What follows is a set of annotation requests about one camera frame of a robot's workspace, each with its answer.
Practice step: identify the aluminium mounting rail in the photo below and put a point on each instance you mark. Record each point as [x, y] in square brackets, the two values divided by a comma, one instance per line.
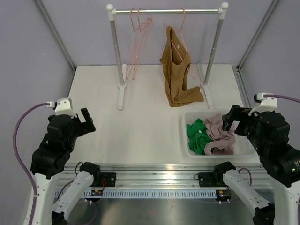
[163, 176]

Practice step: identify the white clothes rack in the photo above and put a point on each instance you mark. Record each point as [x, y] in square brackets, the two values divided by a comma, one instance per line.
[194, 77]

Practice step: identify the white plastic basket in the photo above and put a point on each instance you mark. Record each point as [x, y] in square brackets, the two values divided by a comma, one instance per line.
[242, 146]

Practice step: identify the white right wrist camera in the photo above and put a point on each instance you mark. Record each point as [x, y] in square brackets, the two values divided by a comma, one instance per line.
[266, 103]

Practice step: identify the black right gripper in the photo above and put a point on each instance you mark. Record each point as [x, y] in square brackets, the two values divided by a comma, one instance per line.
[237, 113]

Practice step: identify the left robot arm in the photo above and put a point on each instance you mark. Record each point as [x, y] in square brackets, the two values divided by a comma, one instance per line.
[47, 166]

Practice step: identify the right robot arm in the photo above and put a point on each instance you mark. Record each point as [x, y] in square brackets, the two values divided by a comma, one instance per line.
[268, 133]

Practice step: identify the pink tank top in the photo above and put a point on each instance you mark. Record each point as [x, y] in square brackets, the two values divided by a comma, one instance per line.
[221, 141]

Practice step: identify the brown tank top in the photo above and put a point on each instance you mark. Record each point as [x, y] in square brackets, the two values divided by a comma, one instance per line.
[176, 64]

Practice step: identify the green tank top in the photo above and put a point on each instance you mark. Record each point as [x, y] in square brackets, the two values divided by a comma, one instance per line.
[198, 138]

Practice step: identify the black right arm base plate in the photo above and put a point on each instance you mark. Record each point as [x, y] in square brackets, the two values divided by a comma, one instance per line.
[209, 180]

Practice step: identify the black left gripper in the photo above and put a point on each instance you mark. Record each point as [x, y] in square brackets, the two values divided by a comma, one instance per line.
[85, 127]

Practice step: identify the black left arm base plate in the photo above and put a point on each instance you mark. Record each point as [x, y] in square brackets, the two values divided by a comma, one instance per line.
[107, 179]

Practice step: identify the white slotted cable duct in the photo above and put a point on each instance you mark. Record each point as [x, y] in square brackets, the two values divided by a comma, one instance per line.
[151, 194]

